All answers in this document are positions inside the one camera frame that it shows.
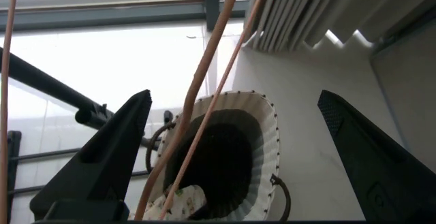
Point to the window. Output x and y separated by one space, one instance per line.
102 16

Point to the black clothes rack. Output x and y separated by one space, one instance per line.
41 81

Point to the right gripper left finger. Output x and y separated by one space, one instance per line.
95 176

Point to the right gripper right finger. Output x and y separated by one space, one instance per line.
391 183

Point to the white laundry basket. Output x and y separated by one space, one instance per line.
269 132

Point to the cream printed garment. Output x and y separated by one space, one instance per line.
184 200

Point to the beige curtain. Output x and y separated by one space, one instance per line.
289 13

